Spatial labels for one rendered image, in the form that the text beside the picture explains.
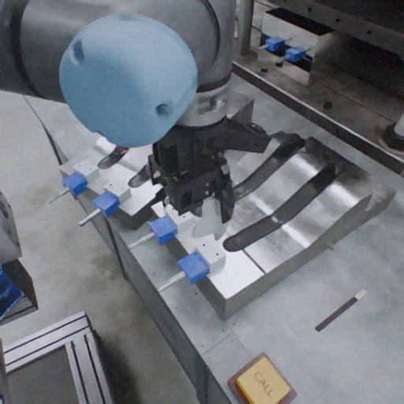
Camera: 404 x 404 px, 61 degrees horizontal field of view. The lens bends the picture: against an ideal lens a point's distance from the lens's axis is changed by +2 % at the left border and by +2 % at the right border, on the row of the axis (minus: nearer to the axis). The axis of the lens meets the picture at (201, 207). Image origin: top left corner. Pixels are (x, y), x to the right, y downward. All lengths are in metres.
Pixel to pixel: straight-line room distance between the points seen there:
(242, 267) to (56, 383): 0.87
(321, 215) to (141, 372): 1.02
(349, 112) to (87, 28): 1.11
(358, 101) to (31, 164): 1.89
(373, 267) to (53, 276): 1.41
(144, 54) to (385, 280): 0.69
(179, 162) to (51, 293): 1.41
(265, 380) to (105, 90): 0.50
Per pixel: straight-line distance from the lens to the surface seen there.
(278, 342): 0.67
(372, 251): 0.84
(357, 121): 1.24
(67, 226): 1.96
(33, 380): 1.37
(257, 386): 0.60
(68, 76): 0.23
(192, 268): 0.60
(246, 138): 0.43
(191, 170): 0.41
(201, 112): 0.35
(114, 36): 0.21
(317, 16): 1.32
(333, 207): 0.72
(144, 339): 1.53
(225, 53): 0.34
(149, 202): 0.78
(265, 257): 0.65
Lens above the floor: 1.42
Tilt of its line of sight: 48 degrees down
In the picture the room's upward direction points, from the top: straight up
